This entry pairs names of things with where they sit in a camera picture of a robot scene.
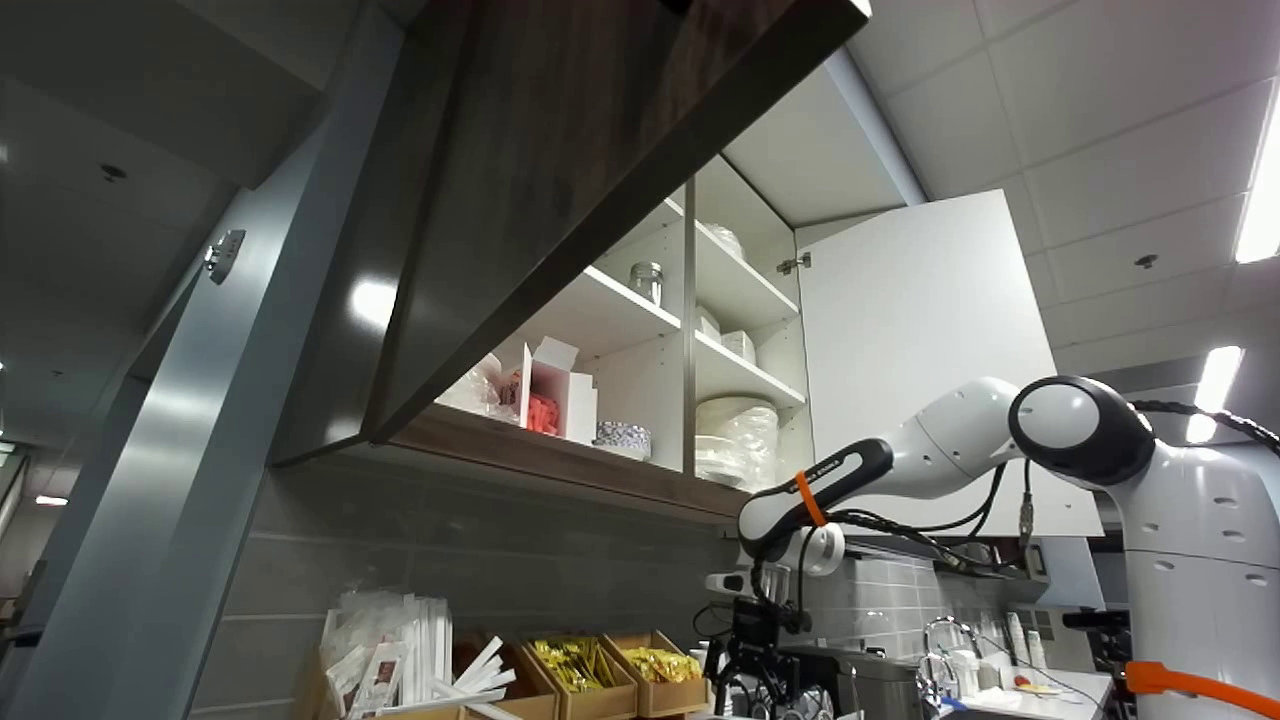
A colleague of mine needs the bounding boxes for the wooden condiment organizer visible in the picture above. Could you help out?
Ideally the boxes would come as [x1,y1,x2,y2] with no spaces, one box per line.
[498,628,708,720]

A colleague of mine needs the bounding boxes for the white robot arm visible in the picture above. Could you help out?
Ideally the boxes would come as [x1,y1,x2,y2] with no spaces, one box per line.
[705,375,1157,700]

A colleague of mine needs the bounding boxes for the stack of plates in plastic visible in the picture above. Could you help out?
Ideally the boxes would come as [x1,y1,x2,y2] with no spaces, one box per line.
[697,395,779,488]

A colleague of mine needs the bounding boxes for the red white box on shelf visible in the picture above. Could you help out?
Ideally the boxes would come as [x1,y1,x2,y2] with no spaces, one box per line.
[517,334,595,443]

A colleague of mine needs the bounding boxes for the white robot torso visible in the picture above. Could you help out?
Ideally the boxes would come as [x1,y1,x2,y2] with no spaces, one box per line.
[1112,443,1280,720]

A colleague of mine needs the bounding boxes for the white packets bundle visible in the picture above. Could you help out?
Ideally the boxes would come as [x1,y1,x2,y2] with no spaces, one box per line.
[320,588,517,720]

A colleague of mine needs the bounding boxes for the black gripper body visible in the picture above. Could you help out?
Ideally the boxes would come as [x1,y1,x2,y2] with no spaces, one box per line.
[705,571,812,697]

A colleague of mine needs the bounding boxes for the white cabinet door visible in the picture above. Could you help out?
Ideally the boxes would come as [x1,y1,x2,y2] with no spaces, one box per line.
[793,182,1108,538]

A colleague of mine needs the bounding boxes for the open white wall cabinet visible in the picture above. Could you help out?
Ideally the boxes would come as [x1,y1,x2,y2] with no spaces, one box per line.
[272,0,867,476]

